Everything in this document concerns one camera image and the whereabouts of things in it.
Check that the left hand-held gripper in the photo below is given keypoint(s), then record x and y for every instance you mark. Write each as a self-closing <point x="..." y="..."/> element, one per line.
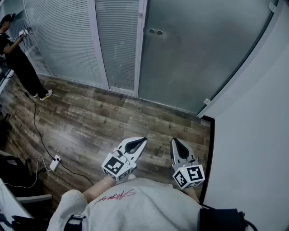
<point x="115" y="165"/>

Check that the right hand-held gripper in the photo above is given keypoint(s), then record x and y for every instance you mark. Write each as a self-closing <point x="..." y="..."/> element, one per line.
<point x="189" y="176"/>

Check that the frosted glass door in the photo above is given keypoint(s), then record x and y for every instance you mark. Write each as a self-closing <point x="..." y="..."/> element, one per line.
<point x="198" y="56"/>

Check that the person's left forearm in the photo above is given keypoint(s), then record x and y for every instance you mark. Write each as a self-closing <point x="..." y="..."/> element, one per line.
<point x="97" y="189"/>

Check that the person's right forearm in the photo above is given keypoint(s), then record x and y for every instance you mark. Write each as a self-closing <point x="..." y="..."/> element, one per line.
<point x="192" y="194"/>

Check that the black baseboard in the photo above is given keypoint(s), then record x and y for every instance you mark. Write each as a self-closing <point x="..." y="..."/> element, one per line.
<point x="208" y="158"/>

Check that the person's white shoe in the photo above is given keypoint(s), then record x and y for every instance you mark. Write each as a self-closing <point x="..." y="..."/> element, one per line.
<point x="132" y="176"/>

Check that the person's grey shirt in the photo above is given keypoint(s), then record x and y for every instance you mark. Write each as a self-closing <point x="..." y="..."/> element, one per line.
<point x="140" y="207"/>

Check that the black pouch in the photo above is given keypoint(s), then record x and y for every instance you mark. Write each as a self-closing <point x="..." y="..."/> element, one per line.
<point x="221" y="220"/>

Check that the white power strip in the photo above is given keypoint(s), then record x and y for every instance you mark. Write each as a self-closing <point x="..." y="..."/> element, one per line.
<point x="54" y="163"/>

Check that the glass pane with white blinds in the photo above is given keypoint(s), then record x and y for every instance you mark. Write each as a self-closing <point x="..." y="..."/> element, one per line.
<point x="34" y="54"/>
<point x="63" y="38"/>
<point x="119" y="45"/>

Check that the black office chair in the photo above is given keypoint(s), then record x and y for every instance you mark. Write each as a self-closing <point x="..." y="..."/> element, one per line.
<point x="15" y="171"/>

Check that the white desk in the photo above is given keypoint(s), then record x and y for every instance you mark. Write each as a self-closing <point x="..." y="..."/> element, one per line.
<point x="11" y="209"/>

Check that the white partition frame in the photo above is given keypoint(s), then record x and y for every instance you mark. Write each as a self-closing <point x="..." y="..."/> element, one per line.
<point x="99" y="45"/>

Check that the small white frame latch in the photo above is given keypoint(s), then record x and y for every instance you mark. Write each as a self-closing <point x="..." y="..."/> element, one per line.
<point x="140" y="13"/>

